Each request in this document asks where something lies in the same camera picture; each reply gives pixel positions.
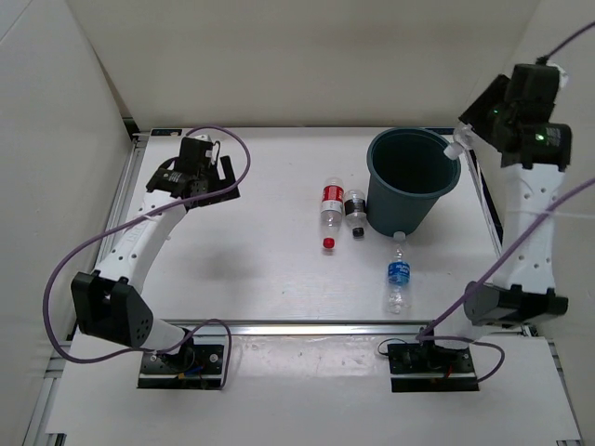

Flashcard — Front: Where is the black label plastic bottle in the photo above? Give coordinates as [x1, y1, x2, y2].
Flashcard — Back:
[344, 190, 367, 240]

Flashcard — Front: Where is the red label plastic bottle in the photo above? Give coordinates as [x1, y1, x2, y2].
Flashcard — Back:
[320, 177, 344, 251]

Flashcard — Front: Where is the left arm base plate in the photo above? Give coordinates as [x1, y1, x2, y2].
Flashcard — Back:
[137, 320, 232, 390]

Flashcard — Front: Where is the clear unlabeled plastic bottle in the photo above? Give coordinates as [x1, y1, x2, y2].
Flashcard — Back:
[443, 123, 474, 160]

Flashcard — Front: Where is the aluminium front rail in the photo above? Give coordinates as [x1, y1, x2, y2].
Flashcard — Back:
[139, 320, 484, 337]

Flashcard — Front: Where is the blue label Aquafina bottle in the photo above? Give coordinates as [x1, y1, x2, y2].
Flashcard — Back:
[386, 231, 412, 314]

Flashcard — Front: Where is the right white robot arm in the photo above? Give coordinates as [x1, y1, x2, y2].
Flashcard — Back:
[417, 61, 572, 372]

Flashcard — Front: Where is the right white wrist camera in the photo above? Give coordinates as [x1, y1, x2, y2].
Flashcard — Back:
[556, 65, 569, 90]

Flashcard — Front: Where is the dark teal plastic bin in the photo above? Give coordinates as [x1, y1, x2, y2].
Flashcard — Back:
[366, 128, 461, 237]

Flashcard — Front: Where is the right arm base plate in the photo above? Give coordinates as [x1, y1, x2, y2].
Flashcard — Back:
[377, 337, 479, 393]

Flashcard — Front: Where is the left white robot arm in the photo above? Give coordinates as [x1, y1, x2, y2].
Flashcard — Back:
[71, 135, 239, 372]

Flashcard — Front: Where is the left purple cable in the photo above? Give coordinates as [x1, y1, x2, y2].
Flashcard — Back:
[42, 125, 253, 391]

